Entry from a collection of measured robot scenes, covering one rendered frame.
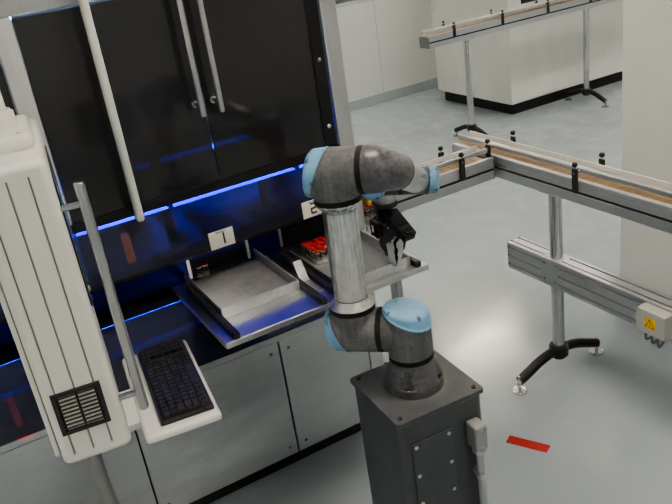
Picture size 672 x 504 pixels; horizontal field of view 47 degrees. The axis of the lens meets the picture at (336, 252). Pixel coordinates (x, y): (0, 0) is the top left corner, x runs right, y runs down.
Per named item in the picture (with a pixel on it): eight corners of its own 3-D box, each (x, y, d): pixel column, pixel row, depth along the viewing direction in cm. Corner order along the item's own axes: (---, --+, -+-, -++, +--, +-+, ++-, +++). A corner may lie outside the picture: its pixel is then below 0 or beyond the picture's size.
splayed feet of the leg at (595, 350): (508, 389, 325) (506, 361, 319) (594, 346, 345) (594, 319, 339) (521, 398, 318) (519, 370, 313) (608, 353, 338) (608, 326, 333)
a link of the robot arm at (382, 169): (406, 138, 172) (440, 160, 219) (358, 141, 175) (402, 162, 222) (407, 190, 172) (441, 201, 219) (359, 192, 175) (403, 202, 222)
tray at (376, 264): (291, 259, 262) (289, 250, 260) (356, 236, 272) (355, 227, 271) (340, 293, 234) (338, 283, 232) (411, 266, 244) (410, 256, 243)
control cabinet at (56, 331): (46, 374, 230) (-43, 118, 198) (111, 354, 236) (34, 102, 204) (57, 472, 187) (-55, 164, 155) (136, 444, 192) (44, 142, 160)
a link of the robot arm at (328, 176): (382, 361, 194) (356, 152, 173) (325, 360, 198) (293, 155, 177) (391, 338, 204) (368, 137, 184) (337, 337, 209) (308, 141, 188)
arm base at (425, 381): (455, 385, 198) (452, 352, 194) (404, 407, 193) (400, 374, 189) (423, 360, 211) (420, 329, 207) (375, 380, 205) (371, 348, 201)
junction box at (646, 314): (635, 328, 271) (635, 306, 267) (645, 323, 273) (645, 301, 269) (664, 342, 261) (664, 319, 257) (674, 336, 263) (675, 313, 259)
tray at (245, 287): (185, 281, 257) (183, 272, 256) (255, 257, 268) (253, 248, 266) (223, 319, 229) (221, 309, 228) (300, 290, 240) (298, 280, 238)
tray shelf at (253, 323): (172, 291, 256) (171, 287, 255) (352, 228, 284) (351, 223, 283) (227, 349, 217) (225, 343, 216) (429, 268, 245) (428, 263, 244)
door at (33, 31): (72, 222, 226) (10, 16, 202) (218, 178, 245) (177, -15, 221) (73, 223, 226) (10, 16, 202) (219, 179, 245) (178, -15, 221)
